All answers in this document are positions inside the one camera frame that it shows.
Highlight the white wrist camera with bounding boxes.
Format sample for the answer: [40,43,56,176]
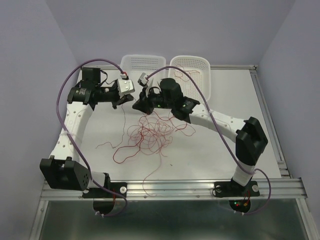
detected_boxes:
[138,72,153,97]
[117,79,135,98]

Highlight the aluminium right side rail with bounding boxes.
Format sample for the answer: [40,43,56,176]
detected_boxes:
[249,69,292,179]

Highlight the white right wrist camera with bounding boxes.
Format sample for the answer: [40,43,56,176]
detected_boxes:
[138,72,153,97]

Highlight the translucent white perforated basket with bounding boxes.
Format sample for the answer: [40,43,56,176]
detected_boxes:
[120,54,167,84]

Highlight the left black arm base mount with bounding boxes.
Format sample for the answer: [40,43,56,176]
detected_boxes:
[82,172,128,199]

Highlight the white perforated plastic basket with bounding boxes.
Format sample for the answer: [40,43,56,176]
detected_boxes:
[168,55,211,104]

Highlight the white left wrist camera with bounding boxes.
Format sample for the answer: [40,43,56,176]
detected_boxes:
[117,79,135,98]

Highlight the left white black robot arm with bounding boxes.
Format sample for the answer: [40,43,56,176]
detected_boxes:
[39,67,135,197]

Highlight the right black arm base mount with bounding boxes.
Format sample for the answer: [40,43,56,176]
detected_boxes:
[212,179,260,198]

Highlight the red wire bundle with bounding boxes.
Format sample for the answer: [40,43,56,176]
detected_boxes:
[112,109,196,197]

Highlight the aluminium front rail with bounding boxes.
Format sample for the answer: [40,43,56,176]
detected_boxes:
[40,178,308,202]

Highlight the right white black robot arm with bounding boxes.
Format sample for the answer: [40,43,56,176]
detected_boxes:
[132,77,268,195]

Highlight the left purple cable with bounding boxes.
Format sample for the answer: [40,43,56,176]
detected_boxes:
[55,58,130,218]

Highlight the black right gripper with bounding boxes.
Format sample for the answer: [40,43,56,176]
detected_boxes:
[131,86,174,116]

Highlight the aluminium rail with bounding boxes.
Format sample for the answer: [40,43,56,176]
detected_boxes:
[40,178,308,202]
[249,69,292,179]

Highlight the red wire in basket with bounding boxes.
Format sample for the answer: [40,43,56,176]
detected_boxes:
[174,64,201,82]

